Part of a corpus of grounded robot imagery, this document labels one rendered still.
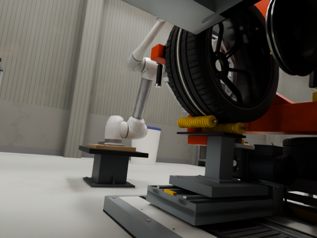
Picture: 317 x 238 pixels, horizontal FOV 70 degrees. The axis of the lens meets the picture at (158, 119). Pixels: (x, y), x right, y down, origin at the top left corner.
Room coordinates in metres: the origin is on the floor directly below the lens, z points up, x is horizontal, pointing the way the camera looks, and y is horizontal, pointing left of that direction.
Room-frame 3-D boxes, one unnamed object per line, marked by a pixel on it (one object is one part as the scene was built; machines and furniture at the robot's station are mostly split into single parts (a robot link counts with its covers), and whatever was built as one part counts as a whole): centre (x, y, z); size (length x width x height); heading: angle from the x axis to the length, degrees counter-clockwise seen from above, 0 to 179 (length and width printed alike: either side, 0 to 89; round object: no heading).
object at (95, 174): (2.05, 0.39, 0.15); 0.50 x 0.50 x 0.30; 28
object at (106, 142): (2.05, 0.41, 0.36); 0.22 x 0.18 x 0.06; 112
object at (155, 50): (1.14, 0.02, 0.85); 0.09 x 0.08 x 0.07; 122
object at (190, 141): (1.28, -0.27, 0.48); 0.16 x 0.12 x 0.17; 32
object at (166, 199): (1.14, -0.29, 0.13); 0.50 x 0.36 x 0.10; 122
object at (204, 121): (1.17, -0.20, 0.51); 0.29 x 0.06 x 0.06; 32
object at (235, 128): (1.17, -0.33, 0.49); 0.29 x 0.06 x 0.06; 32
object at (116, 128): (2.06, 0.38, 0.50); 0.18 x 0.16 x 0.22; 119
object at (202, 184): (1.17, -0.33, 0.32); 0.40 x 0.30 x 0.28; 122
